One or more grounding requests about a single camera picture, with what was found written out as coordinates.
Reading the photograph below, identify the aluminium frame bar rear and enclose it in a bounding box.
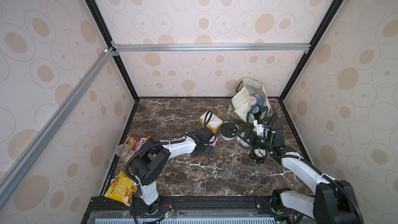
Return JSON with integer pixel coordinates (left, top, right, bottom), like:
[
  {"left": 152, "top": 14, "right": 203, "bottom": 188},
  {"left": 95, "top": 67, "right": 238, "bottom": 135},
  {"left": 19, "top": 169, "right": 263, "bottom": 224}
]
[{"left": 105, "top": 43, "right": 311, "bottom": 55}]

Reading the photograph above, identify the small white round clock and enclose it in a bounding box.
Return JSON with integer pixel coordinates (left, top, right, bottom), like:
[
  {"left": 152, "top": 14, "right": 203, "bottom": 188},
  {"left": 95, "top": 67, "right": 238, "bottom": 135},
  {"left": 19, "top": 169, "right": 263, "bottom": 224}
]
[{"left": 236, "top": 136, "right": 249, "bottom": 147}]

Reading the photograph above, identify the aluminium frame bar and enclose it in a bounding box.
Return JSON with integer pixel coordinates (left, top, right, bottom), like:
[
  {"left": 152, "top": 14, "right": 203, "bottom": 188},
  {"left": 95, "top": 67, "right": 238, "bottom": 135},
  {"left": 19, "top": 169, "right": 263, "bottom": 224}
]
[
  {"left": 105, "top": 43, "right": 311, "bottom": 55},
  {"left": 1, "top": 47, "right": 115, "bottom": 208}
]

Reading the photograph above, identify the yellow square alarm clock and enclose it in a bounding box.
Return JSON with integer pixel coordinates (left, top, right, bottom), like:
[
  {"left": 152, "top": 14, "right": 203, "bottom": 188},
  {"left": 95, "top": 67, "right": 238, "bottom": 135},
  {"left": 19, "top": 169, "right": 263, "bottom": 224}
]
[{"left": 200, "top": 111, "right": 223, "bottom": 133}]

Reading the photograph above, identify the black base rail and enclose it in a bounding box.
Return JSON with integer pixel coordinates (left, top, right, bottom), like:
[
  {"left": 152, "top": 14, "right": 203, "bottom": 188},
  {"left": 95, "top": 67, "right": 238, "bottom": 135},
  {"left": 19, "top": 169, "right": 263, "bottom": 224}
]
[{"left": 82, "top": 196, "right": 314, "bottom": 224}]

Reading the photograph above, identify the white clock black back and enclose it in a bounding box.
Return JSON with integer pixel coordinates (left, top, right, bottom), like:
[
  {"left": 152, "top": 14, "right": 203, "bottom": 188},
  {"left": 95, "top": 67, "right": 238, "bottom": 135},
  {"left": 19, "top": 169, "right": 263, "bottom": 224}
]
[{"left": 219, "top": 121, "right": 239, "bottom": 142}]

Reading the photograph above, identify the clear plastic jar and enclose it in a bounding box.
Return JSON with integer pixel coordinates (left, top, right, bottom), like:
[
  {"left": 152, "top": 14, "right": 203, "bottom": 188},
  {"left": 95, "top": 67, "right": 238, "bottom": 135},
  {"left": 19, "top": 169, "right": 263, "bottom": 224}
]
[{"left": 115, "top": 144, "right": 133, "bottom": 164}]

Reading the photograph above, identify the grey round alarm clock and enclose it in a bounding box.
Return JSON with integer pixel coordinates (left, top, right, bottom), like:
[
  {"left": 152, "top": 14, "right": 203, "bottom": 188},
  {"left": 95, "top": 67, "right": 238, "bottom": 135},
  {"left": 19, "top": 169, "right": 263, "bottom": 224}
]
[{"left": 249, "top": 93, "right": 265, "bottom": 108}]

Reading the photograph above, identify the black twin-bell alarm clock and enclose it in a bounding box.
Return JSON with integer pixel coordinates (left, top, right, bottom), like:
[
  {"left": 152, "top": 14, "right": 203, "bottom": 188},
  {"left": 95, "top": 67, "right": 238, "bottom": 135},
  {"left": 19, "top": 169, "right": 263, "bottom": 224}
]
[{"left": 251, "top": 105, "right": 262, "bottom": 120}]

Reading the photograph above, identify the aluminium frame bar left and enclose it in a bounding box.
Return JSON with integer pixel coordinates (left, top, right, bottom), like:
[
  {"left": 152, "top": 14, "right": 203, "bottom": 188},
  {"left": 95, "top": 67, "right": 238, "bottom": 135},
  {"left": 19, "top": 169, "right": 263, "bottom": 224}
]
[{"left": 1, "top": 47, "right": 115, "bottom": 208}]

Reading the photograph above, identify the small black twin-bell clock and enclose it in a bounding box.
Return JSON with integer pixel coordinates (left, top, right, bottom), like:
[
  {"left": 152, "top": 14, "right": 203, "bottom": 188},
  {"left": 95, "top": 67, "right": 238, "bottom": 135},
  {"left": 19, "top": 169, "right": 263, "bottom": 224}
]
[{"left": 249, "top": 148, "right": 267, "bottom": 164}]

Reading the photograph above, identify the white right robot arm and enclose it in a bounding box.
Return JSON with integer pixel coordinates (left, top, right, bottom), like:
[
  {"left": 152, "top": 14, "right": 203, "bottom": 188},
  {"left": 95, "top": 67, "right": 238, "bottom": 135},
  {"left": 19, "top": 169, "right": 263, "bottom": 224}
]
[{"left": 236, "top": 113, "right": 364, "bottom": 224}]

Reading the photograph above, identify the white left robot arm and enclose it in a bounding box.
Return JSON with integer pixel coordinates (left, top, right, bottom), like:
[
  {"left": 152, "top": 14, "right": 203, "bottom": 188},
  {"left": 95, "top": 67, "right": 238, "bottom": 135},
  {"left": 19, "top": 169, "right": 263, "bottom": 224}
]
[{"left": 124, "top": 111, "right": 216, "bottom": 206}]

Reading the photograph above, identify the pink twin-bell alarm clock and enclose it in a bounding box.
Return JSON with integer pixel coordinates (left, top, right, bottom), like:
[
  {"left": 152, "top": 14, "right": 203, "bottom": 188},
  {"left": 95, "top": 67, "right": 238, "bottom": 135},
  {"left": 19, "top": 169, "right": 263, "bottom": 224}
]
[{"left": 211, "top": 136, "right": 217, "bottom": 147}]

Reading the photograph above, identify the yellow snack packet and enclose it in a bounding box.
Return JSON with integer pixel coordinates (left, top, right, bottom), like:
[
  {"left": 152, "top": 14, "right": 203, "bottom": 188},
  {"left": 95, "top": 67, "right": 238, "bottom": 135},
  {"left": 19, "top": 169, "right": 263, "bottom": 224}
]
[{"left": 104, "top": 171, "right": 137, "bottom": 206}]

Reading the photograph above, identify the Fox's candy bag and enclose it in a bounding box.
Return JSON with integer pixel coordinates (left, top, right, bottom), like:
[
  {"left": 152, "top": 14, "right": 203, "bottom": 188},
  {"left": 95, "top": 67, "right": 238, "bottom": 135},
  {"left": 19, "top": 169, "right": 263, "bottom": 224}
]
[{"left": 124, "top": 136, "right": 150, "bottom": 153}]

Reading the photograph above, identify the cream canvas tote bag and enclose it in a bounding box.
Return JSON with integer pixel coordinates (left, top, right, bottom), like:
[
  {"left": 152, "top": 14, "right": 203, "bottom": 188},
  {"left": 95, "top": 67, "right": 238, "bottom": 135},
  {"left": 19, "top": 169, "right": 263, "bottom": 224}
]
[{"left": 224, "top": 77, "right": 272, "bottom": 124}]

